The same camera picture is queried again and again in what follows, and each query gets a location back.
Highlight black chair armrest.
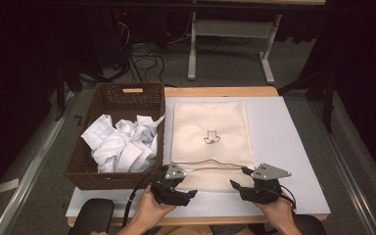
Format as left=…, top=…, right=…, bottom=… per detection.
left=290, top=213, right=328, bottom=235
left=67, top=198, right=116, bottom=235

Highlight tangle of floor cables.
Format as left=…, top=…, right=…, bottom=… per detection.
left=115, top=20, right=166, bottom=83

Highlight person's legs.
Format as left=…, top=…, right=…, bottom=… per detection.
left=150, top=224, right=262, bottom=235

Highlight brown wicker basket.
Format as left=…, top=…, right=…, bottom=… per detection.
left=64, top=81, right=166, bottom=191

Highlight metal floor rail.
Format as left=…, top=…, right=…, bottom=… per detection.
left=306, top=97, right=376, bottom=235
left=0, top=91, right=76, bottom=235

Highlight person's right hand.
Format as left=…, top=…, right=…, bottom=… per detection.
left=254, top=194, right=297, bottom=230

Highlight pale floor tape strip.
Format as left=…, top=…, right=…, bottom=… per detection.
left=0, top=177, right=21, bottom=196

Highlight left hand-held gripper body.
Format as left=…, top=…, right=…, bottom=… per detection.
left=150, top=162, right=190, bottom=208

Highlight black computer tower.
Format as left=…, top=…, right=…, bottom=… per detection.
left=87, top=8, right=132, bottom=72

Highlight white table mat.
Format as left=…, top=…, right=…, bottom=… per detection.
left=66, top=95, right=331, bottom=219

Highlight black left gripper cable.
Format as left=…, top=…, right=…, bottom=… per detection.
left=120, top=165, right=169, bottom=228

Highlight white desk frame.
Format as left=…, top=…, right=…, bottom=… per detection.
left=187, top=0, right=327, bottom=85

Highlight cream mesh laundry bag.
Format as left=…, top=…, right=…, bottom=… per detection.
left=169, top=101, right=257, bottom=193

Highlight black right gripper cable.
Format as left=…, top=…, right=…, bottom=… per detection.
left=278, top=184, right=298, bottom=211

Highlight black metal stand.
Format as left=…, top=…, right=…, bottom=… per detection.
left=52, top=61, right=83, bottom=122
left=277, top=69, right=338, bottom=134

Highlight beige drawstring cord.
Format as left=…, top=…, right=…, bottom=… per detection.
left=172, top=159, right=255, bottom=171

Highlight white shirt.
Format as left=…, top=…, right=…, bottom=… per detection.
left=80, top=114, right=165, bottom=173

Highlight person's left hand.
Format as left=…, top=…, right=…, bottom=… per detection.
left=128, top=185, right=178, bottom=235

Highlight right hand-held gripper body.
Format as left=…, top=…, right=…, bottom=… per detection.
left=239, top=163, right=292, bottom=206

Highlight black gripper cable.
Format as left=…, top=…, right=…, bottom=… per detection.
left=120, top=165, right=169, bottom=228
left=278, top=184, right=298, bottom=211

